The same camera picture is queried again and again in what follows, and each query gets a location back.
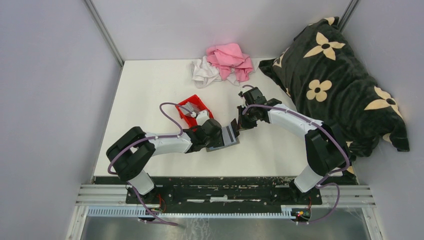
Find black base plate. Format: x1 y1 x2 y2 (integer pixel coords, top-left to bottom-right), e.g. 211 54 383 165
141 176 323 214

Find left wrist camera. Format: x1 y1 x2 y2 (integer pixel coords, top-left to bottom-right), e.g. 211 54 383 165
195 109 210 126

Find pink cloth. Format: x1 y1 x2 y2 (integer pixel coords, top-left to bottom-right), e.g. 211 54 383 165
206 43 254 82

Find aluminium rail frame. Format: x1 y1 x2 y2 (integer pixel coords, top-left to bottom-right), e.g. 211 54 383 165
65 184 382 240

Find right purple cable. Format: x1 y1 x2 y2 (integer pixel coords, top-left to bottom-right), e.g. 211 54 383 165
239 84 351 225

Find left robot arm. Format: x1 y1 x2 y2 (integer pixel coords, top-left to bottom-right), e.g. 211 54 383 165
106 119 224 204

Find red plastic bin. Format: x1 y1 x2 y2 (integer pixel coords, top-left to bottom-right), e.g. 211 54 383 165
175 94 214 128

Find grey card holder wallet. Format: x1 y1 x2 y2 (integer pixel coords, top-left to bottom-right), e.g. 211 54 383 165
206 125 240 152

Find stack of cards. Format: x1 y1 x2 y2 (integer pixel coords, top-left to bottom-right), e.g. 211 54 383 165
180 102 201 118

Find white cloth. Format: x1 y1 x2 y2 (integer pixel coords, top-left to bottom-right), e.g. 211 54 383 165
190 55 240 89

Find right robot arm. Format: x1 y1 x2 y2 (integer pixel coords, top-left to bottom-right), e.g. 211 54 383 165
238 85 350 204

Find black floral pillow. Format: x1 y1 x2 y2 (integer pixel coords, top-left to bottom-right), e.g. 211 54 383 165
258 16 410 158

